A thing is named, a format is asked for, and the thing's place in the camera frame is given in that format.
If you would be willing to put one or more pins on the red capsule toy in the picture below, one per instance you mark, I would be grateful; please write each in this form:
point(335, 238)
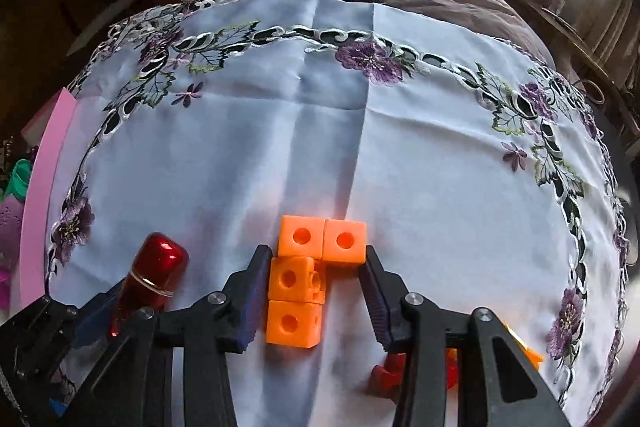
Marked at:
point(152, 267)

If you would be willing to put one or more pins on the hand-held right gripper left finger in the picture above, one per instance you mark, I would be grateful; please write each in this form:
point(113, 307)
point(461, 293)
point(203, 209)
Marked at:
point(252, 302)

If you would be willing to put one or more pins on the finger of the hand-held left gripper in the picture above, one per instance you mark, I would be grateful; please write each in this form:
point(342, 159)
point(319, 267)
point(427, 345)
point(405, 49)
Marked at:
point(97, 314)

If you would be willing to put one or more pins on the beige curtain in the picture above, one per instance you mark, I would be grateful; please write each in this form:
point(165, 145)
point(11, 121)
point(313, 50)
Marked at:
point(607, 17)

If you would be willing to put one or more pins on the purple duvet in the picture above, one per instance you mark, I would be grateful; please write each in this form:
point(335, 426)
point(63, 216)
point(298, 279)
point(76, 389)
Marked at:
point(450, 2)

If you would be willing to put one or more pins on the orange linked cube block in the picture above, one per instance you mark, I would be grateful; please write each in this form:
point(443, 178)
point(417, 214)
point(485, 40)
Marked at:
point(292, 279)

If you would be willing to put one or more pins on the pink storage box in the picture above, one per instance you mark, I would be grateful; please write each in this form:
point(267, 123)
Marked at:
point(47, 177)

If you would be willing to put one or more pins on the green plastic toy piece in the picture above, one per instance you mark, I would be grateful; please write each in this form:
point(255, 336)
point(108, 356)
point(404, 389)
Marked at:
point(17, 179)

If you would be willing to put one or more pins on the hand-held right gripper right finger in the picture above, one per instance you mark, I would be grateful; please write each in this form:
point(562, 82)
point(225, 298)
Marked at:
point(375, 302)

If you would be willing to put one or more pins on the orange plastic toy piece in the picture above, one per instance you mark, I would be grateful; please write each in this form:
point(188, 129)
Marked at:
point(525, 349)

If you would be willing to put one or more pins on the white floral embroidered tablecloth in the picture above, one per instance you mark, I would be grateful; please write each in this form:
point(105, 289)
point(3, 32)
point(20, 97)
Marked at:
point(400, 132)

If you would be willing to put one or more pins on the light pink toy piece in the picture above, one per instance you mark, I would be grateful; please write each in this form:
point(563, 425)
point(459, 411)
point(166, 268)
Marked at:
point(11, 227)

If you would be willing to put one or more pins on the red puzzle piece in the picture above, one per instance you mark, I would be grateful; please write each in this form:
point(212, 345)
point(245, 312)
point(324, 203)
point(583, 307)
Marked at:
point(390, 377)

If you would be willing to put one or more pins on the wooden desk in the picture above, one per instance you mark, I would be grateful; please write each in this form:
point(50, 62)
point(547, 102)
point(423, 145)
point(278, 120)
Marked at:
point(570, 37)

